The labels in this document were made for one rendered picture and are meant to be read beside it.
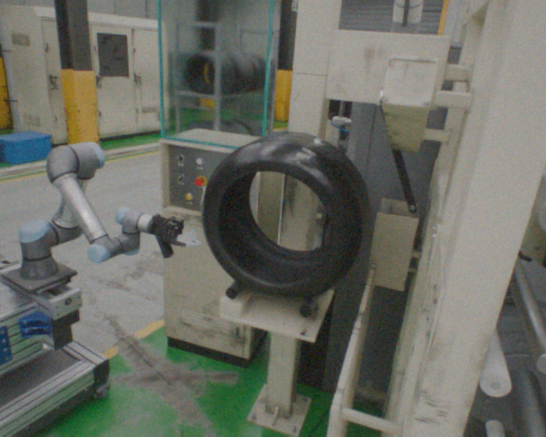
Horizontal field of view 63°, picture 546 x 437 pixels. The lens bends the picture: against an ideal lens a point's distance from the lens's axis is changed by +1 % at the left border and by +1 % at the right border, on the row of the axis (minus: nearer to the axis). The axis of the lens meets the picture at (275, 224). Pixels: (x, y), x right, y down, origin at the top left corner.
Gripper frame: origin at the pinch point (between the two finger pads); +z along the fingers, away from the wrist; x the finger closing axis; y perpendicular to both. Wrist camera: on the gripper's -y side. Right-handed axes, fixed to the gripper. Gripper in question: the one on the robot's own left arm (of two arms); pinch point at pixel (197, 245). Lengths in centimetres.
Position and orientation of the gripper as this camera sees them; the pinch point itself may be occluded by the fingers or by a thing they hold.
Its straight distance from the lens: 174.0
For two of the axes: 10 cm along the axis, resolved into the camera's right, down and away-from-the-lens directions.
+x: 3.2, -3.3, 8.9
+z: 9.3, 2.9, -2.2
